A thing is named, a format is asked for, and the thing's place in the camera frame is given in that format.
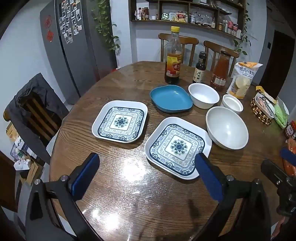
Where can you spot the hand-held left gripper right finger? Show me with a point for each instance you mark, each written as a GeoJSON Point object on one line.
{"type": "Point", "coordinates": [208, 178]}

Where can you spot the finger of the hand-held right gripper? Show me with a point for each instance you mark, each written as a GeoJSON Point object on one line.
{"type": "Point", "coordinates": [288, 155]}
{"type": "Point", "coordinates": [274, 170]}

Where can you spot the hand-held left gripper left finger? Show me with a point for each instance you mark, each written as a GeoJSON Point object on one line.
{"type": "Point", "coordinates": [85, 178]}

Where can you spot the blue patterned square plate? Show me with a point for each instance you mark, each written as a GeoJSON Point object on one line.
{"type": "Point", "coordinates": [120, 121]}
{"type": "Point", "coordinates": [177, 146]}

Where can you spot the large white bowl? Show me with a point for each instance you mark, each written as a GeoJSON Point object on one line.
{"type": "Point", "coordinates": [227, 129]}

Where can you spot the small white bowl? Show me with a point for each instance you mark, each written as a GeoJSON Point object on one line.
{"type": "Point", "coordinates": [232, 103]}

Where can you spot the medium white bowl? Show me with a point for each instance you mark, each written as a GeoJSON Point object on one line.
{"type": "Point", "coordinates": [203, 95]}

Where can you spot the blue square dish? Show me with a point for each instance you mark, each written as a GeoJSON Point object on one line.
{"type": "Point", "coordinates": [170, 97]}

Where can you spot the orange packet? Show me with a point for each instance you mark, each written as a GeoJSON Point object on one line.
{"type": "Point", "coordinates": [292, 142]}

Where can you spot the red jar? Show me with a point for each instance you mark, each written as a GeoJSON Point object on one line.
{"type": "Point", "coordinates": [291, 131]}

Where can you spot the green packet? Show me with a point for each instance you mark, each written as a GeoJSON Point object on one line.
{"type": "Point", "coordinates": [282, 115]}

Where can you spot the cardboard box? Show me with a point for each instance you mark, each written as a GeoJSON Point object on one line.
{"type": "Point", "coordinates": [34, 172]}

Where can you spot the yellow snack packet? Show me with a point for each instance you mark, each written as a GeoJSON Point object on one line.
{"type": "Point", "coordinates": [266, 104]}

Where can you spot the wooden chair with jacket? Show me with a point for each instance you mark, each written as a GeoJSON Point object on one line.
{"type": "Point", "coordinates": [39, 113]}

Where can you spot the white flour bag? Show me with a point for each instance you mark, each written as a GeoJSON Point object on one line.
{"type": "Point", "coordinates": [241, 81]}

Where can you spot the dark wooden door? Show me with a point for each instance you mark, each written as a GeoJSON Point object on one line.
{"type": "Point", "coordinates": [277, 64]}

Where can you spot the orange sauce bottle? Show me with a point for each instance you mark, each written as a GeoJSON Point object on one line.
{"type": "Point", "coordinates": [219, 74]}

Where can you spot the dark grey jacket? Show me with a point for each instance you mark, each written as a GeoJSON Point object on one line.
{"type": "Point", "coordinates": [34, 85]}

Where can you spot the small dark soy sauce bottle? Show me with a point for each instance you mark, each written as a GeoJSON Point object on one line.
{"type": "Point", "coordinates": [199, 71]}

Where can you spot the yellow cap vinegar bottle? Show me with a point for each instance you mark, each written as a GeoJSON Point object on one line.
{"type": "Point", "coordinates": [173, 67]}

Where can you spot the grey refrigerator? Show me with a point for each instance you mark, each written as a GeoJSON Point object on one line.
{"type": "Point", "coordinates": [76, 58]}

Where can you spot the thin leafy vine plant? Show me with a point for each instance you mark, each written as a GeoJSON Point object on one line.
{"type": "Point", "coordinates": [245, 39]}

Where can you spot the wooden dining chair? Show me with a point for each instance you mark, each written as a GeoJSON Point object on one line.
{"type": "Point", "coordinates": [212, 46]}
{"type": "Point", "coordinates": [185, 41]}

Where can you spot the red fridge sticker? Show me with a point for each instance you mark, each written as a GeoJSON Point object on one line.
{"type": "Point", "coordinates": [47, 21]}
{"type": "Point", "coordinates": [50, 36]}

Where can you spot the green hanging vine plant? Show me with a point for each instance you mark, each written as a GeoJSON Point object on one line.
{"type": "Point", "coordinates": [104, 23]}

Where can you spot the group of photo magnets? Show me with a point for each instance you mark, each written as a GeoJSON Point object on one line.
{"type": "Point", "coordinates": [69, 20]}

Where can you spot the row of shelf jars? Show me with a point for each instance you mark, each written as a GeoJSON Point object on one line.
{"type": "Point", "coordinates": [180, 17]}

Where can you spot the wall switch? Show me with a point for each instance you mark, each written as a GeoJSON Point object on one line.
{"type": "Point", "coordinates": [268, 44]}

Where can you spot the wooden wall shelf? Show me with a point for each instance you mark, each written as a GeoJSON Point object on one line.
{"type": "Point", "coordinates": [161, 22]}

